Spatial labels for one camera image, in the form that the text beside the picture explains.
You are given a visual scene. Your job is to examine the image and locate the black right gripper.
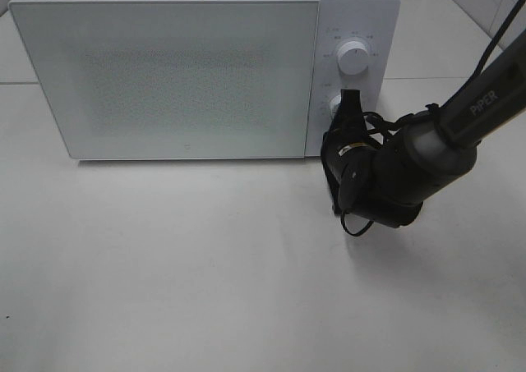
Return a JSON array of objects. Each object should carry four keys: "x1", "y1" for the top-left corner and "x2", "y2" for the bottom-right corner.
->
[{"x1": 321, "y1": 89, "x2": 385, "y2": 220}]

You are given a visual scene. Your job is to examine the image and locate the white timer knob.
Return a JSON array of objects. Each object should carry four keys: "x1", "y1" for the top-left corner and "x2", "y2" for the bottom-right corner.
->
[{"x1": 329, "y1": 94, "x2": 343, "y2": 120}]

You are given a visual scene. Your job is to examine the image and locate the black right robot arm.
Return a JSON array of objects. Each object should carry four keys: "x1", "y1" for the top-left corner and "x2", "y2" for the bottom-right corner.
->
[{"x1": 321, "y1": 34, "x2": 525, "y2": 228}]

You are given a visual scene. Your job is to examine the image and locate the white upper power knob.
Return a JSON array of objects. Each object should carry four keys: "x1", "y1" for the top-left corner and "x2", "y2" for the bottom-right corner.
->
[{"x1": 336, "y1": 39, "x2": 371, "y2": 76}]

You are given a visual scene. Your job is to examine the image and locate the white microwave oven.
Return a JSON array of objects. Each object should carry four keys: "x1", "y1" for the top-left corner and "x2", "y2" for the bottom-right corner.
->
[{"x1": 9, "y1": 0, "x2": 400, "y2": 160}]

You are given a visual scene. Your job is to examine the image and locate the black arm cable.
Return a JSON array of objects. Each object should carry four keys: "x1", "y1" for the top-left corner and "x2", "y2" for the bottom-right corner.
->
[{"x1": 339, "y1": 0, "x2": 526, "y2": 237}]

